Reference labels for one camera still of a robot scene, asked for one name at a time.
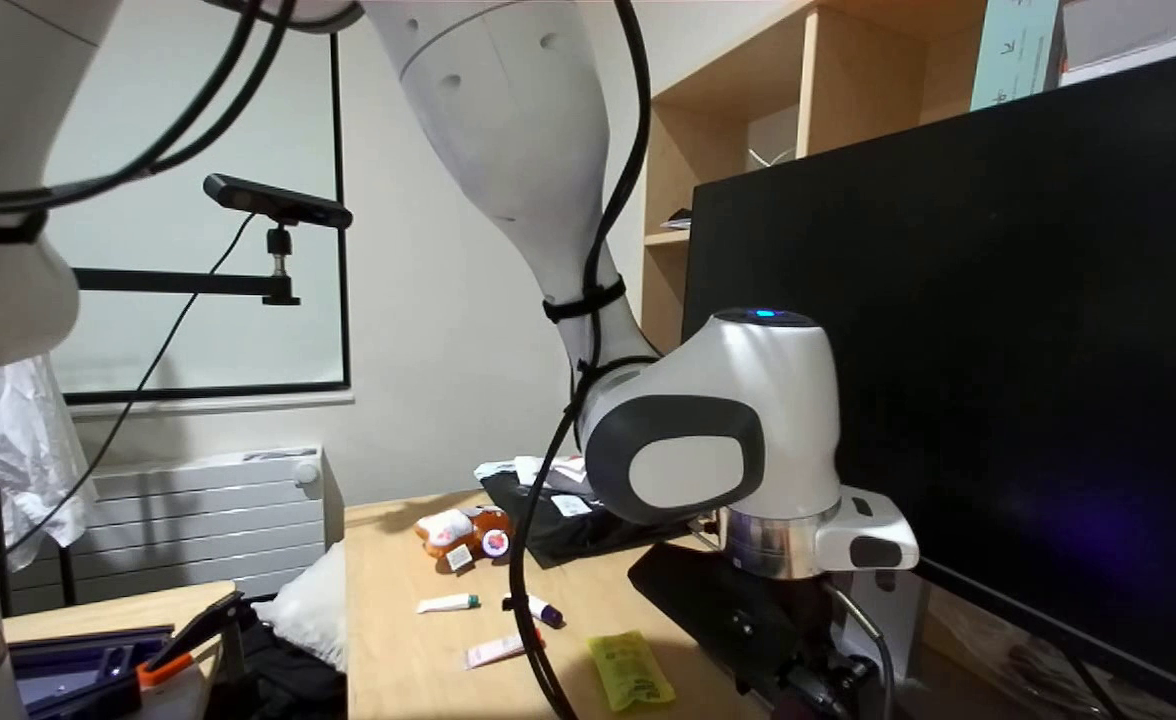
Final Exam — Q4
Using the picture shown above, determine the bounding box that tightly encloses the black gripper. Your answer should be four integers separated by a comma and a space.
630, 539, 893, 720

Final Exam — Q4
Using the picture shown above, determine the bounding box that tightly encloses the black folded cloth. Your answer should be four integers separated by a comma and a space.
482, 467, 720, 571

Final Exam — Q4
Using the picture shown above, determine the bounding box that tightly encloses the white grey cloth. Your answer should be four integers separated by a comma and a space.
472, 451, 591, 493

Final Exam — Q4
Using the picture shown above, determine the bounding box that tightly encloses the silver monitor stand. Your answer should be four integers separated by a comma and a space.
866, 571, 980, 720

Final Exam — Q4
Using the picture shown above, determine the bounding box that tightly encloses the white tube red cap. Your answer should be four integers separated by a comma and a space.
459, 627, 545, 670

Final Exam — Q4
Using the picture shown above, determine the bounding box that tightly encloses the small brown box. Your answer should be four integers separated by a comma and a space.
435, 536, 482, 574

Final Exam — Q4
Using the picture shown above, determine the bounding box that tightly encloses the small white tube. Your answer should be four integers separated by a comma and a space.
413, 587, 485, 618

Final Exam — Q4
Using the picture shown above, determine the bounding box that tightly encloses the white orange packet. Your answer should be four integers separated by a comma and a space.
413, 502, 482, 548

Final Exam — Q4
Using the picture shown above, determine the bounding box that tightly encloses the black computer monitor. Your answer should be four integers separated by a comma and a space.
680, 36, 1176, 711

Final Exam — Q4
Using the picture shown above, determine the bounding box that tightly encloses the clear plastic bag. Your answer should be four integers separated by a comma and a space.
258, 539, 352, 676

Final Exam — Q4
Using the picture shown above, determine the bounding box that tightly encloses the black bag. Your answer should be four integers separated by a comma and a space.
206, 596, 349, 720

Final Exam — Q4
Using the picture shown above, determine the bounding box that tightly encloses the white radiator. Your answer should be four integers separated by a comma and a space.
71, 443, 331, 603

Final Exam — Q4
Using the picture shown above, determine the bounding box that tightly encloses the wooden shelf unit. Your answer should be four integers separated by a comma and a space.
635, 0, 991, 356

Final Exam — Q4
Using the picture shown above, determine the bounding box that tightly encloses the black framed window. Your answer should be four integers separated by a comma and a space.
45, 24, 358, 408

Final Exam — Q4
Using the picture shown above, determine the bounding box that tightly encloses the small wooden table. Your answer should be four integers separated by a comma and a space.
0, 574, 239, 720

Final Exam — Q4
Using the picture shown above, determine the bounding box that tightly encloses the teal plank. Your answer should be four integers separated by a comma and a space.
970, 0, 1065, 113

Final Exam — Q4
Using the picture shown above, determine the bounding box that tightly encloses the blue plastic tray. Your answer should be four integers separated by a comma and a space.
5, 633, 182, 720

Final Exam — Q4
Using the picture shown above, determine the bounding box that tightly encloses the white lab coat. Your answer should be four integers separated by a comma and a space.
0, 356, 91, 574

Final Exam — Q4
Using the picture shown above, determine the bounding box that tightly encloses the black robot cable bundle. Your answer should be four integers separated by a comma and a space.
0, 0, 659, 720

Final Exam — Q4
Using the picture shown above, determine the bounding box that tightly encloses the orange handled tool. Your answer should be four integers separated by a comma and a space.
131, 592, 246, 697

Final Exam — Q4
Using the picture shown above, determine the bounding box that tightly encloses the black bar camera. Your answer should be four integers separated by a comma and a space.
200, 173, 358, 230

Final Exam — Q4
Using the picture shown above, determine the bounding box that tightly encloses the thin black camera cable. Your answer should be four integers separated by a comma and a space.
5, 210, 262, 555

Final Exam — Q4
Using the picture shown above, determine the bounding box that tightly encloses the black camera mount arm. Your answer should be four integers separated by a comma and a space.
71, 224, 305, 310

